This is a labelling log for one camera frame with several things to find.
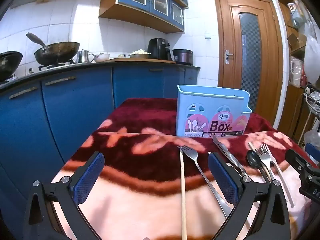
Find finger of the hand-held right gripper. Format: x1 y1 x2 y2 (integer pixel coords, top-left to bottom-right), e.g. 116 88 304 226
285 149 318 173
305 142 320 165

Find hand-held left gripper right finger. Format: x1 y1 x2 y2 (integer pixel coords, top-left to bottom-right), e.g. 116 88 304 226
208 151 290 240

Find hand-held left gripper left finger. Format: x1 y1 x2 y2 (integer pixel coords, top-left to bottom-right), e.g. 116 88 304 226
24 151 105 240

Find stainless steel fork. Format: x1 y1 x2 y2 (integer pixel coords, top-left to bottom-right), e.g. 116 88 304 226
254 144 275 180
177 145 232 218

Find silver table knife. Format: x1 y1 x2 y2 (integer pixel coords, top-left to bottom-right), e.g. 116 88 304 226
212 134 248 177

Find wooden chopstick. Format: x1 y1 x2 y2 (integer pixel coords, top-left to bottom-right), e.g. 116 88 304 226
179 149 187 240
248 142 295 208

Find light blue plastic utensil holder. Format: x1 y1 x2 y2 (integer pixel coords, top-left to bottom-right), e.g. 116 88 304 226
176 84 252 138

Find stainless steel spoon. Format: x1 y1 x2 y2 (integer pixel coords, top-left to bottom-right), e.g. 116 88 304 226
247 150 274 182

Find wooden shelf unit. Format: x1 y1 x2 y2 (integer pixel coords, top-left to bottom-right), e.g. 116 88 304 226
277 0 320 142

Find red and pink floral blanket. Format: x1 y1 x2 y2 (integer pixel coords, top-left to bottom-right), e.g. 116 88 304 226
50 97 320 240

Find blue base cabinets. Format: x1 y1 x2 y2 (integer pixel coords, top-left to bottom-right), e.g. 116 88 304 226
0 66 200 205

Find pink and white bag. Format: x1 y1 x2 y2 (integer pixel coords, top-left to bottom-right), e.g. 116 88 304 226
289 57 307 88

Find white plastic bag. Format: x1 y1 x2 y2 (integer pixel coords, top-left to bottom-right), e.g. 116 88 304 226
303 17 320 85

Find cardboard box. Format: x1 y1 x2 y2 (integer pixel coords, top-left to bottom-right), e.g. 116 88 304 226
287 33 307 53

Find dark kitchen countertop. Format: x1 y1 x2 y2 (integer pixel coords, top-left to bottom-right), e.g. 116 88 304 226
0 61 201 90

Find gas stove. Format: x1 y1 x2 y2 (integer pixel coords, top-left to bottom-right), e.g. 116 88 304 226
37 59 77 71

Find steel kettle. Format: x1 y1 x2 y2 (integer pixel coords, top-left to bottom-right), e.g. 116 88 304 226
76 50 95 64

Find wooden cutting board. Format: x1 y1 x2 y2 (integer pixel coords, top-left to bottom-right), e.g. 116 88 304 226
107 57 175 63

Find dark rice cooker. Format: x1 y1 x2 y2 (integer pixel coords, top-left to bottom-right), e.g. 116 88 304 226
172 49 194 66

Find steel bowl of popcorn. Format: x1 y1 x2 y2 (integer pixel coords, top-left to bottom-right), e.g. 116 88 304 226
129 49 152 58

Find clear plastic bottle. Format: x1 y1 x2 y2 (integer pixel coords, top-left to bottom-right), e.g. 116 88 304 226
291 0 307 29

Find dark frying pan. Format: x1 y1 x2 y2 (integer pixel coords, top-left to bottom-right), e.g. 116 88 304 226
0 51 23 83

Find black air fryer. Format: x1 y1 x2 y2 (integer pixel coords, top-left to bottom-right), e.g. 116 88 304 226
147 38 175 61

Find wooden door with glass panel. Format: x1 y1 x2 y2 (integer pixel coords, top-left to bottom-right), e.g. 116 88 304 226
214 0 284 128

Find bundle of cables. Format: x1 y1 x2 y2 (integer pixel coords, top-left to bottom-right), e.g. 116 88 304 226
297 84 320 145

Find black wok with handle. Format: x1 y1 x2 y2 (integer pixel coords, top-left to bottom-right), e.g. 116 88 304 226
26 32 81 66

